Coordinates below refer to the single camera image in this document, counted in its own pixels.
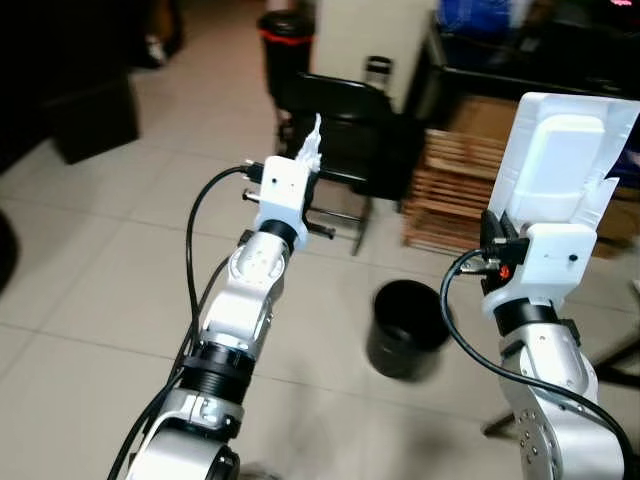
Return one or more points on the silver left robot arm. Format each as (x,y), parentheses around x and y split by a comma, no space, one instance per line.
(240,300)

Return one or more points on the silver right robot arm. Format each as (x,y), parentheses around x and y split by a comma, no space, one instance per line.
(550,390)

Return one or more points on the black round rubbish bin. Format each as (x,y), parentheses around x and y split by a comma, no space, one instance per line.
(405,330)

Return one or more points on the black bin with red band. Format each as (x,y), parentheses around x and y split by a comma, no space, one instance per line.
(287,55)

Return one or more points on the wooden slatted pallet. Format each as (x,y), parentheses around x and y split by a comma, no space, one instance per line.
(450,190)

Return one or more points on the black chair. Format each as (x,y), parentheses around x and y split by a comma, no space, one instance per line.
(350,130)

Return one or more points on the clear bottle with dark cap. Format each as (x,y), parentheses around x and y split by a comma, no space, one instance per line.
(378,72)

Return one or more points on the white upright panel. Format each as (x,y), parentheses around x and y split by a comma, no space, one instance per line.
(370,45)

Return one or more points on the blue plastic crate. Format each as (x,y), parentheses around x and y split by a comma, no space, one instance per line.
(480,15)

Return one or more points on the dark low cabinet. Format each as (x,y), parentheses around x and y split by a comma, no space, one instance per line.
(95,120)

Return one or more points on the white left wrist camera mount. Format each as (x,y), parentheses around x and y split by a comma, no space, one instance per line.
(283,190)

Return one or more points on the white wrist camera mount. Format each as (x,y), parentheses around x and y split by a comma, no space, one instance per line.
(555,260)
(283,190)

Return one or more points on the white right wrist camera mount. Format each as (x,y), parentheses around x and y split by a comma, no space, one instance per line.
(555,260)

